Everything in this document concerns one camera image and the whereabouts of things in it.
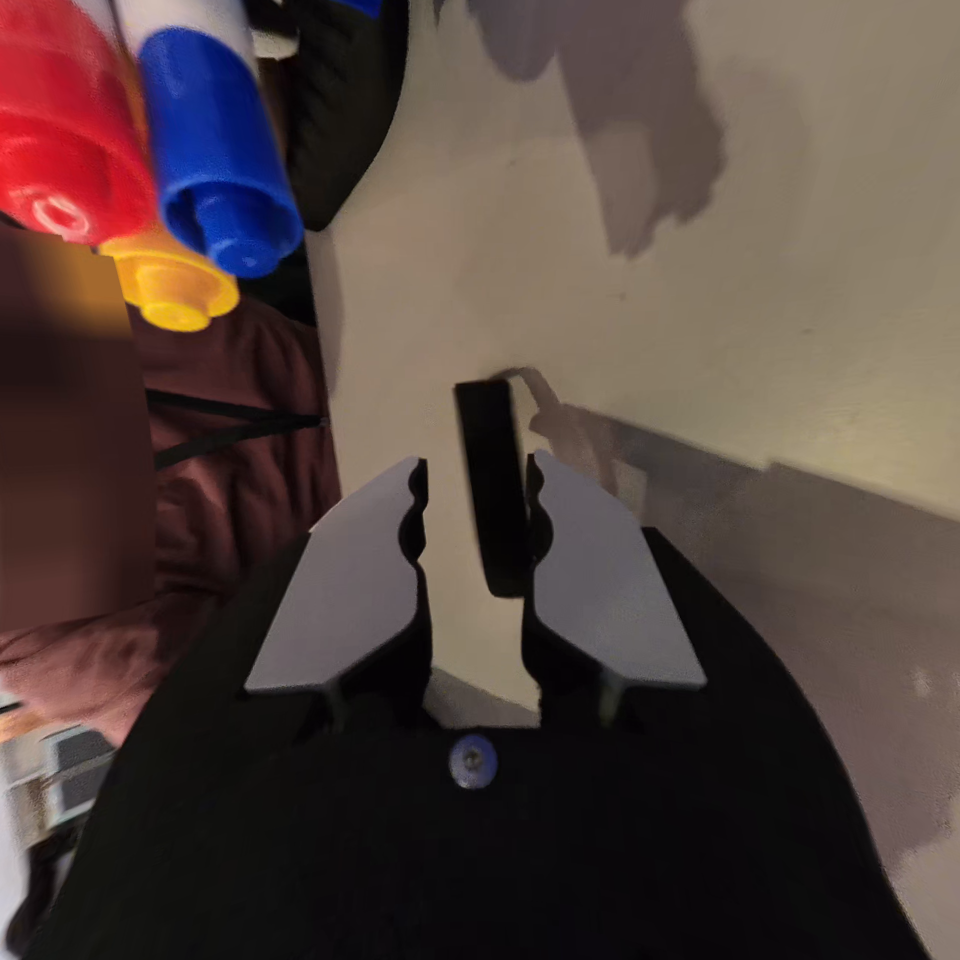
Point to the red dry erase marker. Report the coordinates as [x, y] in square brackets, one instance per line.
[67, 135]

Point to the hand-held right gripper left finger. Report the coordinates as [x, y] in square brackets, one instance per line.
[352, 600]

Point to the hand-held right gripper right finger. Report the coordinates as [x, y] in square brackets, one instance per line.
[607, 592]

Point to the blue dry erase marker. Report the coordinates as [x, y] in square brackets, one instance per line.
[217, 150]

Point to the black hook-and-loop tie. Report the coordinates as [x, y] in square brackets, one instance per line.
[491, 487]

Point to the black chair armrest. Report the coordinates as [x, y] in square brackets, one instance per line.
[345, 112]

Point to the yellow highlighter marker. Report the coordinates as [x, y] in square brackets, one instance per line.
[176, 289]

